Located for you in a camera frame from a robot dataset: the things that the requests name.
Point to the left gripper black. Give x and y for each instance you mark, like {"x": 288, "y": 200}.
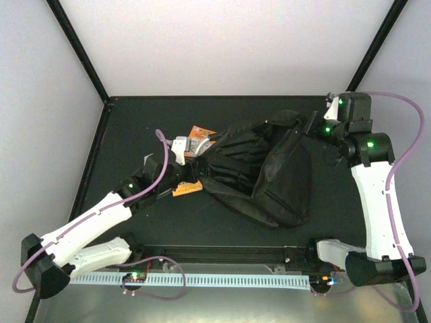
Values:
{"x": 193, "y": 168}

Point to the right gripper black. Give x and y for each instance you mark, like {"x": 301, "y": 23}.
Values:
{"x": 314, "y": 128}

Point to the orange thick book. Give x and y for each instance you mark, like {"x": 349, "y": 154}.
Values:
{"x": 198, "y": 141}

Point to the white tissue packet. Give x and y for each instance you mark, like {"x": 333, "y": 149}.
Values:
{"x": 148, "y": 160}

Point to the black student bag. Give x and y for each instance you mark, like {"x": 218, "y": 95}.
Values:
{"x": 260, "y": 169}

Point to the light blue slotted cable duct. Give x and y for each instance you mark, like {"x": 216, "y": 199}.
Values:
{"x": 299, "y": 282}

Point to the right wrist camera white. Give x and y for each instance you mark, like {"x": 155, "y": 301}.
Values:
{"x": 332, "y": 101}

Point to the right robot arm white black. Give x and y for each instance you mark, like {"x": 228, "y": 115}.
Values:
{"x": 388, "y": 256}

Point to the black frame post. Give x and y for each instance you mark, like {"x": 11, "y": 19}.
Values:
{"x": 381, "y": 35}
{"x": 78, "y": 48}

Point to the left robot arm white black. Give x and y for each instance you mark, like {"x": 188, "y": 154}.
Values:
{"x": 51, "y": 261}

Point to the thin orange yellow booklet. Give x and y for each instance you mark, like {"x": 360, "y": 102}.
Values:
{"x": 187, "y": 188}

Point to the right black frame post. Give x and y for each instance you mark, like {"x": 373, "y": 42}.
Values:
{"x": 381, "y": 35}

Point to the left black frame post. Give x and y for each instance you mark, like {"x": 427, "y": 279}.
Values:
{"x": 78, "y": 48}

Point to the black front rail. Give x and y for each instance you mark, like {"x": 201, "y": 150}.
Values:
{"x": 301, "y": 258}

